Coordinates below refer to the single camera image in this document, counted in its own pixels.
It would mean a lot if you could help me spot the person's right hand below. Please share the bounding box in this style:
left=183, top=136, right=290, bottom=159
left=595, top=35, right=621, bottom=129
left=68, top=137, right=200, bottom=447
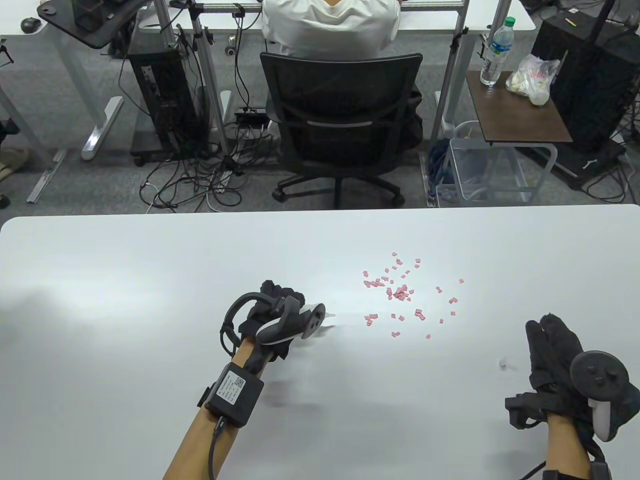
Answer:
left=525, top=313, right=640, bottom=442

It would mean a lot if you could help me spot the person's left hand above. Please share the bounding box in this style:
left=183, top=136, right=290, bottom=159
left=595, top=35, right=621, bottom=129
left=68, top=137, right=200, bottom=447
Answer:
left=237, top=280, right=307, bottom=362

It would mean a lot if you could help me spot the clear conical squeeze bottle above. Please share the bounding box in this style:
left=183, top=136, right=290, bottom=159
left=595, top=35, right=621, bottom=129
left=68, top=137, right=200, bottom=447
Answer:
left=300, top=302, right=337, bottom=321

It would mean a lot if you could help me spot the pile of pink paper scraps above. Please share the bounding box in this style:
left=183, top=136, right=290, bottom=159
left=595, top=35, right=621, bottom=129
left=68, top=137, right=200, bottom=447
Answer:
left=362, top=251, right=466, bottom=341

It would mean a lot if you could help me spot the person's right forearm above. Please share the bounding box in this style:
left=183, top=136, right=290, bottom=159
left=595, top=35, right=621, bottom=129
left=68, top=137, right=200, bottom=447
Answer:
left=545, top=415, right=593, bottom=473

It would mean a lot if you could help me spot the person's left forearm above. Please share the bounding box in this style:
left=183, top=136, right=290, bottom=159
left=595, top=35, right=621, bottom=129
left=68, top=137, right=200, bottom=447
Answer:
left=162, top=340, right=261, bottom=480

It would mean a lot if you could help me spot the clear plastic water bottle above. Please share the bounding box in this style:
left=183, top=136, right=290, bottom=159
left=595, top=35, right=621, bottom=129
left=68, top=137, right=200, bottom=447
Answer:
left=480, top=16, right=516, bottom=87

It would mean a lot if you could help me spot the black right hand controller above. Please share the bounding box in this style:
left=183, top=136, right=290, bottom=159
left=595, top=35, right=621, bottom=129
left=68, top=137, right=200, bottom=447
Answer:
left=570, top=351, right=629, bottom=443

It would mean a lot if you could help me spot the black power strip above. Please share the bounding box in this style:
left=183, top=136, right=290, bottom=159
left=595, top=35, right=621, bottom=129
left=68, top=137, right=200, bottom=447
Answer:
left=235, top=107, right=273, bottom=128

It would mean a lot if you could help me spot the clear plastic storage bin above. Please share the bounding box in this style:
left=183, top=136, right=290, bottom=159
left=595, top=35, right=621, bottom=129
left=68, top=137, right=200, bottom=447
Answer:
left=449, top=137, right=530, bottom=206

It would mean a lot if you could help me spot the black mesh office chair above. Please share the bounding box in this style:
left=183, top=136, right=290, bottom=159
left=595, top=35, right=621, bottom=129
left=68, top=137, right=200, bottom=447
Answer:
left=259, top=52, right=426, bottom=210

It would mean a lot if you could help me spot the brown wooden side table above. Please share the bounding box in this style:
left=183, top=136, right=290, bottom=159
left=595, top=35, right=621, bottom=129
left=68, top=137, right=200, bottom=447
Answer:
left=466, top=70, right=573, bottom=203

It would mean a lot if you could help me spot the slim black computer tower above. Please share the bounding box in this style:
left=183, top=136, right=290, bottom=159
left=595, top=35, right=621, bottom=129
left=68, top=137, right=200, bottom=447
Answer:
left=127, top=37, right=211, bottom=163

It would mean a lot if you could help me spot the clear plastic food bag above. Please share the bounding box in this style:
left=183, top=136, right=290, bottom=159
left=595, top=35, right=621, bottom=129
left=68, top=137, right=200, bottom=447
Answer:
left=505, top=54, right=561, bottom=107

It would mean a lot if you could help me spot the large black computer tower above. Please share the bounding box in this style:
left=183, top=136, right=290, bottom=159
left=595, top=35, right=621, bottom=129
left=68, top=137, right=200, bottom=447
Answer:
left=530, top=10, right=640, bottom=156

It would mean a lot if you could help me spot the tan slipper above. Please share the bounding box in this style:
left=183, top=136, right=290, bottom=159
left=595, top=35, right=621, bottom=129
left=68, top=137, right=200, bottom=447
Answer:
left=0, top=147, right=31, bottom=183

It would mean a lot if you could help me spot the white standing desk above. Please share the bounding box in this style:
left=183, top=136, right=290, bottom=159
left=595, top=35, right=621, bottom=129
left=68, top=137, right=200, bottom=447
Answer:
left=0, top=0, right=125, bottom=205

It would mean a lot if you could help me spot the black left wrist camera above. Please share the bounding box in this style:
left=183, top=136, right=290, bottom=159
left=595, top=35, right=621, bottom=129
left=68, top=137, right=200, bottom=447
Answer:
left=202, top=362, right=265, bottom=428

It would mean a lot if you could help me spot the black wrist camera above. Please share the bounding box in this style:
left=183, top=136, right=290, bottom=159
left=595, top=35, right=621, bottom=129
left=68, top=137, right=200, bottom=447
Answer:
left=202, top=362, right=265, bottom=428
left=542, top=462, right=611, bottom=480

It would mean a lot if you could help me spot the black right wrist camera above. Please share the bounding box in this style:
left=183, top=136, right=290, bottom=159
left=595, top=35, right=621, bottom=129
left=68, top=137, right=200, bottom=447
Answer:
left=542, top=462, right=611, bottom=480

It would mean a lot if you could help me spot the tangle of black cables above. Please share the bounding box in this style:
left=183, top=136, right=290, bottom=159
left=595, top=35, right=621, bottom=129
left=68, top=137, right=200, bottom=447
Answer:
left=140, top=145, right=246, bottom=213

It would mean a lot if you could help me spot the black left camera cable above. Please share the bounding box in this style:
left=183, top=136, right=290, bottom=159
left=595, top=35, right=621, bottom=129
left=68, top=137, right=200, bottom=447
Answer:
left=206, top=419, right=227, bottom=480

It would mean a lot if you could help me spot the white desk with aluminium frame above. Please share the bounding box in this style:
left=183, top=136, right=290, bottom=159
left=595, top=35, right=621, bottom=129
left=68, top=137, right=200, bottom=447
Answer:
left=137, top=0, right=536, bottom=151

